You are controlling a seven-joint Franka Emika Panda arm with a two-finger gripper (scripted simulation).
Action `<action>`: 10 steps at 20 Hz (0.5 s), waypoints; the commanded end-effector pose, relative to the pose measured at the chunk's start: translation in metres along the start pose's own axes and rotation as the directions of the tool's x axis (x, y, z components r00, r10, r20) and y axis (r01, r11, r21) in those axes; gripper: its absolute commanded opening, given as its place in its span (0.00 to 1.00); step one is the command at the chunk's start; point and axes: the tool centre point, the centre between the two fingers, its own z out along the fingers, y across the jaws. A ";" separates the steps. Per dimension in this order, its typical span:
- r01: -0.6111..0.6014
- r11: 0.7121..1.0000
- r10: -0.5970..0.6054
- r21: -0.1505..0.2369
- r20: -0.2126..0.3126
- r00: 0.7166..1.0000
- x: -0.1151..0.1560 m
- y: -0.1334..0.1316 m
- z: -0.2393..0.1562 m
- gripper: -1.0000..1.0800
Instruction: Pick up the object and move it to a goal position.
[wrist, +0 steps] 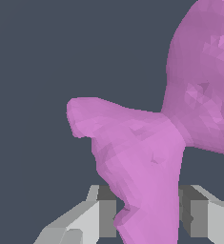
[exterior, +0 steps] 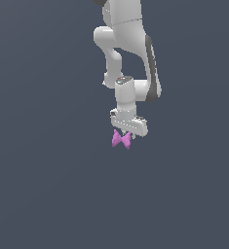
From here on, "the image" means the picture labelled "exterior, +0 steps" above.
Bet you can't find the pink bow-shaped object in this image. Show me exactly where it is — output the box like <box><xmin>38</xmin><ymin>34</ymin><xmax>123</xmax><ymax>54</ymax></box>
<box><xmin>111</xmin><ymin>128</ymin><xmax>133</xmax><ymax>151</ymax></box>

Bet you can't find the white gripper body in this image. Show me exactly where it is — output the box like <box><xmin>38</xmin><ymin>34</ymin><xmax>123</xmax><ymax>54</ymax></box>
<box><xmin>109</xmin><ymin>108</ymin><xmax>149</xmax><ymax>137</ymax></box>

